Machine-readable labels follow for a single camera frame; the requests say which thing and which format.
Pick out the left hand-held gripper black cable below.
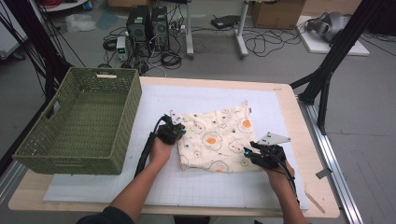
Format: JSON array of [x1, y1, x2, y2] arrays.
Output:
[[134, 114, 171, 179]]

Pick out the coiled black cable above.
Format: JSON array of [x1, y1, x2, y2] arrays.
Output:
[[160, 50, 183, 70]]

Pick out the clear plastic bag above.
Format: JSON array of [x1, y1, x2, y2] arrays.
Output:
[[64, 12, 98, 34]]

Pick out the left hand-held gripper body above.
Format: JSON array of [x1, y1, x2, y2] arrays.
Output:
[[156, 109, 185, 146]]

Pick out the loose black floor cables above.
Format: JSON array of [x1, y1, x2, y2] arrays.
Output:
[[242, 26, 308, 58]]

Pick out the black metal stand with cables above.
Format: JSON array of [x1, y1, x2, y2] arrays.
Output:
[[0, 0, 75, 103]]

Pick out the black flat device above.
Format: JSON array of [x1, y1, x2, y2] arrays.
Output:
[[210, 14, 241, 30]]

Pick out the small white power supply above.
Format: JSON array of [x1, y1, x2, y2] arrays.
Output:
[[116, 35, 130, 63]]

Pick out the cream egg-print shorts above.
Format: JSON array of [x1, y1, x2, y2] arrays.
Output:
[[177, 100, 265, 174]]

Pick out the white floor board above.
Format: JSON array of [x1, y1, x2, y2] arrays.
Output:
[[295, 15, 371, 57]]

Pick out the slim black computer tower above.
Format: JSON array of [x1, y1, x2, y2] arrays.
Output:
[[150, 6, 171, 52]]

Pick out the person's dark sleeve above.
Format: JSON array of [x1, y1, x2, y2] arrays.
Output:
[[76, 205, 136, 224]]

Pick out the person's grey trousers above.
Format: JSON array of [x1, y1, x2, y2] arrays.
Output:
[[134, 214, 260, 224]]

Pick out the large black computer tower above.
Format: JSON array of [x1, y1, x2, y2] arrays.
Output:
[[125, 5, 153, 58]]

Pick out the white grid mat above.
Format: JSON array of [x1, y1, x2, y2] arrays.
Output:
[[43, 84, 310, 211]]

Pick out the white desk leg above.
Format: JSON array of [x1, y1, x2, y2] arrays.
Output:
[[234, 0, 250, 59], [185, 0, 195, 60]]

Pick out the brown cardboard box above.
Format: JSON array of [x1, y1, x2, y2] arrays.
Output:
[[251, 0, 306, 30]]

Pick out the white cabinet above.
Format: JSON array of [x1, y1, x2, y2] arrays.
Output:
[[0, 6, 28, 61]]

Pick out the black metal frame stand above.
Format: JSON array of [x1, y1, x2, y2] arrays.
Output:
[[290, 0, 387, 135]]

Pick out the thin wooden stick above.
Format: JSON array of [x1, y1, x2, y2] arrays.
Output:
[[304, 186, 327, 215]]

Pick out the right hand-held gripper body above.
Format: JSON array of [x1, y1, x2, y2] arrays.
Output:
[[251, 132, 291, 171]]

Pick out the green woven basket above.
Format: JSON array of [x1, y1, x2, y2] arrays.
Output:
[[12, 66, 143, 175]]

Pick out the person's left hand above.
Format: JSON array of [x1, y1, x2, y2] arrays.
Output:
[[148, 136, 175, 168]]

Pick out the grey headset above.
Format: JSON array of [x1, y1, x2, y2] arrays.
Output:
[[305, 11, 351, 43]]

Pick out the grey tape tab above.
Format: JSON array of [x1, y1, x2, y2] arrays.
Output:
[[315, 167, 333, 180]]

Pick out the person's right hand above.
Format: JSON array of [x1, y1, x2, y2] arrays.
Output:
[[263, 161, 295, 189]]

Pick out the aluminium rail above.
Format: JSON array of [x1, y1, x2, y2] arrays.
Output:
[[298, 99, 364, 224]]

